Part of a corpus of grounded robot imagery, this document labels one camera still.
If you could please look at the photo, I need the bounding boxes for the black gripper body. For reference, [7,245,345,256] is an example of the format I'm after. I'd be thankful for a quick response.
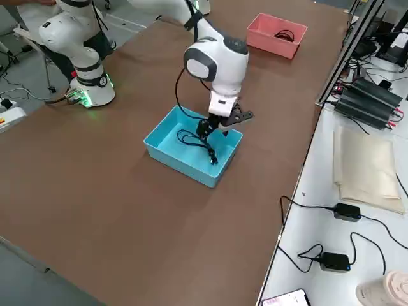
[208,103,241,129]

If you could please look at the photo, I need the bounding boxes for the thin black cable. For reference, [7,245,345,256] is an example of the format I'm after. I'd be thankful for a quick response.
[273,29,296,43]
[177,128,219,166]

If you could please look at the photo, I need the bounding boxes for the blue plastic box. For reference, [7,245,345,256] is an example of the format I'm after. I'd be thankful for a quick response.
[143,105,245,189]

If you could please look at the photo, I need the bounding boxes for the pink plastic box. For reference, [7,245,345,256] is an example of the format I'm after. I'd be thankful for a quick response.
[246,12,309,60]

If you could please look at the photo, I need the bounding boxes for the white control box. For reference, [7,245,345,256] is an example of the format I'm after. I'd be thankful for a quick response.
[0,106,27,134]

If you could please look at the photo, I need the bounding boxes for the black finned power supply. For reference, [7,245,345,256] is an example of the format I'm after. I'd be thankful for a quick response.
[349,77,404,111]
[333,95,397,130]

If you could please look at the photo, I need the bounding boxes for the beige folded cloth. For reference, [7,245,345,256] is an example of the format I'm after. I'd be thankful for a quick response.
[332,125,407,215]

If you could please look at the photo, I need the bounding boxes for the black power adapter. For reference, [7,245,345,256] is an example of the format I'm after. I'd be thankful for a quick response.
[333,202,362,221]
[319,252,352,272]

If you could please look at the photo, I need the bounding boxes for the black desktop equipment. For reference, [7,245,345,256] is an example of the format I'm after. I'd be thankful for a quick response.
[374,0,408,68]

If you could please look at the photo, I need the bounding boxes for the smartphone with lit screen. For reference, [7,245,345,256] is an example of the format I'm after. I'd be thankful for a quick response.
[260,288,310,306]

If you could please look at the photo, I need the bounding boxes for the beige round container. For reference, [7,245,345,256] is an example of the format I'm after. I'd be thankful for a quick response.
[355,270,408,306]

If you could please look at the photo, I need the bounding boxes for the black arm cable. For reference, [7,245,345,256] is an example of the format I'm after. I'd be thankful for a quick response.
[174,0,211,124]

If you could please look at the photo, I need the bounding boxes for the black adapter cable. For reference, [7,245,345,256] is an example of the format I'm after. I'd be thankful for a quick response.
[349,231,388,277]
[279,195,336,238]
[276,244,324,273]
[359,214,408,249]

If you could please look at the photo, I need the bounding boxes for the aluminium frame post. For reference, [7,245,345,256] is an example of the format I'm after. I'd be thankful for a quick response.
[314,0,385,111]

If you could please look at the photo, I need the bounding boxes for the tangle of black cables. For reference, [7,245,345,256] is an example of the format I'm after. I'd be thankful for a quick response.
[349,54,408,84]

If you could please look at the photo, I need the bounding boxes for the black base cable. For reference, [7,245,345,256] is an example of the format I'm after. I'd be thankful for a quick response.
[44,92,80,105]

